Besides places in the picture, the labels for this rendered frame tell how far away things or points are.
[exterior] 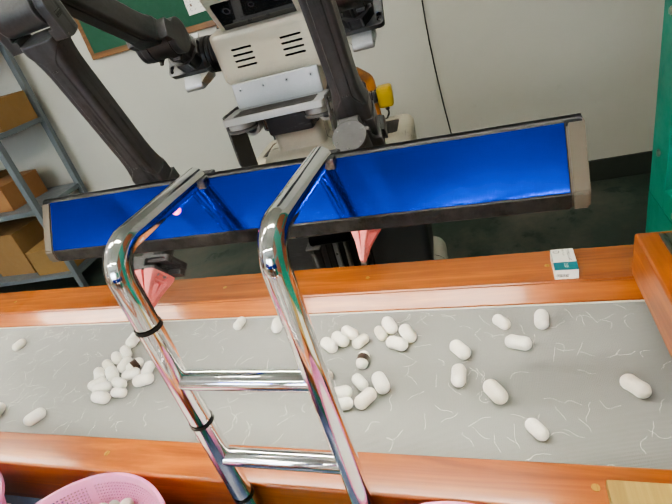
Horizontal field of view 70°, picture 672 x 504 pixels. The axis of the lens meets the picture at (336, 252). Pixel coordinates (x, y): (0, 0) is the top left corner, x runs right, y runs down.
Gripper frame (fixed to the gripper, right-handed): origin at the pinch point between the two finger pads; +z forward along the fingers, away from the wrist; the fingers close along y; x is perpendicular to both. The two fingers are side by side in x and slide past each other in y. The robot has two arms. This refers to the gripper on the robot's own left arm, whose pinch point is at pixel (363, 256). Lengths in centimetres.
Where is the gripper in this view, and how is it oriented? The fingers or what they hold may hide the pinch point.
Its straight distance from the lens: 79.8
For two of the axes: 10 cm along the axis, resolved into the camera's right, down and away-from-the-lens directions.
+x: 3.4, 3.0, 8.9
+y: 9.4, -0.8, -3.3
